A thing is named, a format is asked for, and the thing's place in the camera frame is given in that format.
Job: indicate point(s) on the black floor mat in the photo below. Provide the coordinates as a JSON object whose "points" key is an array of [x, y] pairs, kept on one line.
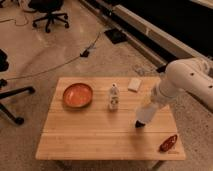
{"points": [[115, 36]]}

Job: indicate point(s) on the black office chair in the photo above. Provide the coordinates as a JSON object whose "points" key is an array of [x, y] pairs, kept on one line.
{"points": [[51, 10]]}

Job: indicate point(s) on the white eraser block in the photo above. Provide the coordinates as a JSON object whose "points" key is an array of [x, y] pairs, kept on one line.
{"points": [[134, 84]]}

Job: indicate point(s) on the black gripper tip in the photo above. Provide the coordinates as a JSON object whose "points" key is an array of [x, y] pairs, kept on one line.
{"points": [[139, 124]]}

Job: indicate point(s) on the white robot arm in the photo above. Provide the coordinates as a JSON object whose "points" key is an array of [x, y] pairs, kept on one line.
{"points": [[191, 75]]}

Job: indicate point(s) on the red chili pepper toy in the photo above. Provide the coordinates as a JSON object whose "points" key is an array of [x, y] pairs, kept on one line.
{"points": [[168, 143]]}

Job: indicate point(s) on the wooden table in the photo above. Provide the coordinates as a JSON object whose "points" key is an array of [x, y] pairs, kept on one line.
{"points": [[97, 133]]}

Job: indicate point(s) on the orange ceramic bowl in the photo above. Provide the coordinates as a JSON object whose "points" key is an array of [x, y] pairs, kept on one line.
{"points": [[78, 95]]}

